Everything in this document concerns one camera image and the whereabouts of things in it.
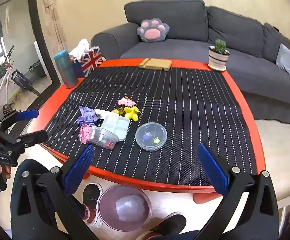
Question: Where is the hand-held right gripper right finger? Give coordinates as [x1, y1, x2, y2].
[194, 143, 279, 240]

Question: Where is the person's left shoe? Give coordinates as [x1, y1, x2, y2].
[82, 183, 103, 228]

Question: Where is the clear plastic bag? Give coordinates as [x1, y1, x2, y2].
[115, 194, 145, 222]

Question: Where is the black white striped mat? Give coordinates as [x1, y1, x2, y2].
[45, 66, 258, 187]

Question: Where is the red table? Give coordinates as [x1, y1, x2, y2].
[26, 58, 266, 204]

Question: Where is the clear round lid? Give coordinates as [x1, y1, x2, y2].
[135, 122, 167, 152]

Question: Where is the white tissue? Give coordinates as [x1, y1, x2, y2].
[68, 39, 90, 58]

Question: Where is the potted cactus in striped pot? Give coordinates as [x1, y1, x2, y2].
[207, 39, 230, 72]

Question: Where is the pink toy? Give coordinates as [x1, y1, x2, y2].
[118, 97, 136, 107]

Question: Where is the grey pink paw pillow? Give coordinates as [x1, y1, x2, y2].
[137, 18, 170, 43]

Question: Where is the amber turtle toy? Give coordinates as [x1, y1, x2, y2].
[111, 107, 125, 117]

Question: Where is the person's shoe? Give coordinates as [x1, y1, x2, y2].
[82, 183, 103, 228]
[145, 211, 187, 238]

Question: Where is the black framed glass panel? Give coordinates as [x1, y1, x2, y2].
[0, 0, 61, 135]

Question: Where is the union jack flag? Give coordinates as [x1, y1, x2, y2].
[71, 46, 106, 78]

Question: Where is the pink bicycle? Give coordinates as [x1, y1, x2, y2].
[0, 62, 42, 117]

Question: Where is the woven wall hanging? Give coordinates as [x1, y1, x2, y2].
[40, 0, 68, 53]

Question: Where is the dark grey sofa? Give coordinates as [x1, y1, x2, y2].
[91, 0, 290, 128]

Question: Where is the yellow duck toy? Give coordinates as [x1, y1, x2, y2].
[123, 106, 141, 122]

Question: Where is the purple trash bin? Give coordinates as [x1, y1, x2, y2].
[96, 185, 152, 232]

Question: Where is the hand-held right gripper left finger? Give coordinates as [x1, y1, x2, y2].
[11, 144, 103, 240]

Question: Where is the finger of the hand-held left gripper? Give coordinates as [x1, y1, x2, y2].
[0, 109, 39, 124]
[0, 130, 48, 150]

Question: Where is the teal tumbler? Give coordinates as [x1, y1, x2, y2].
[54, 50, 78, 88]

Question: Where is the wooden stand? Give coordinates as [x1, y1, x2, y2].
[138, 58, 173, 71]

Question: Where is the white compartment box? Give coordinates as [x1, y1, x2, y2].
[100, 115, 130, 142]

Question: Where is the clear plastic container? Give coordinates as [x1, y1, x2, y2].
[88, 126, 119, 150]

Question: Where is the light grey cushion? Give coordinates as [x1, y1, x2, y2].
[276, 44, 290, 79]

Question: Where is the person's right shoe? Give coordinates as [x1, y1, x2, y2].
[145, 211, 187, 238]

